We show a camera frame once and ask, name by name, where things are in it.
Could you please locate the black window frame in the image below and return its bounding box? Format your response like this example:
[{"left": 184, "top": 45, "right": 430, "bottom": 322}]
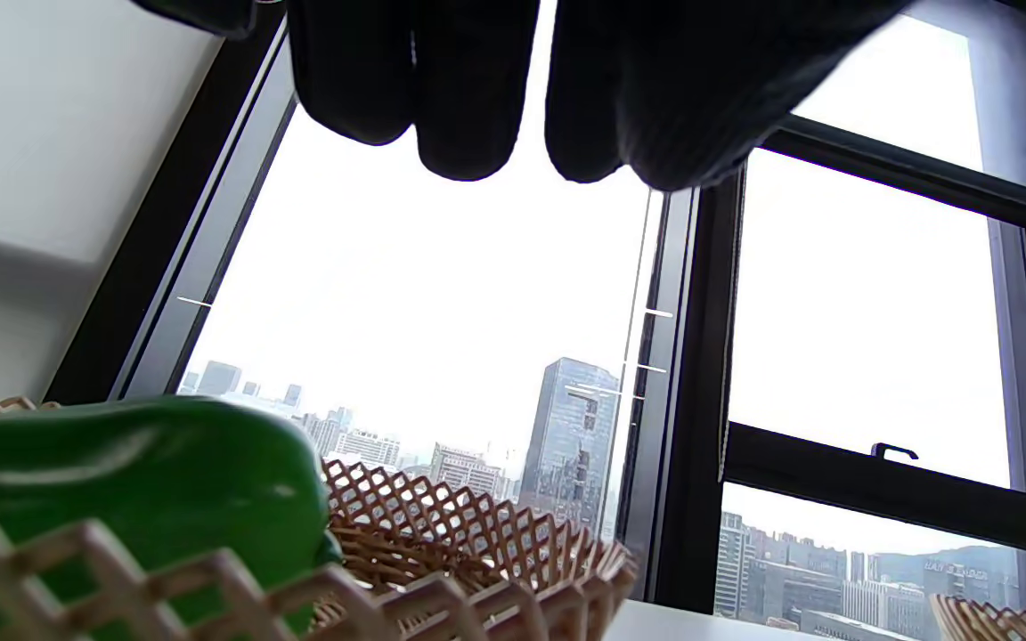
[{"left": 45, "top": 0, "right": 1026, "bottom": 615}]

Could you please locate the round wicker basket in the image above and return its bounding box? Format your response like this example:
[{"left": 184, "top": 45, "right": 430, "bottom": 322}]
[
  {"left": 930, "top": 592, "right": 1026, "bottom": 641},
  {"left": 0, "top": 387, "right": 639, "bottom": 641}
]

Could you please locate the green bell pepper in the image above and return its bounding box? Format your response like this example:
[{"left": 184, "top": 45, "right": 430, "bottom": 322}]
[{"left": 0, "top": 396, "right": 343, "bottom": 641}]

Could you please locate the person's left hand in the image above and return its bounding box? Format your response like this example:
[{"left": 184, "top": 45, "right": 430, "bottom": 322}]
[{"left": 130, "top": 0, "right": 915, "bottom": 192}]

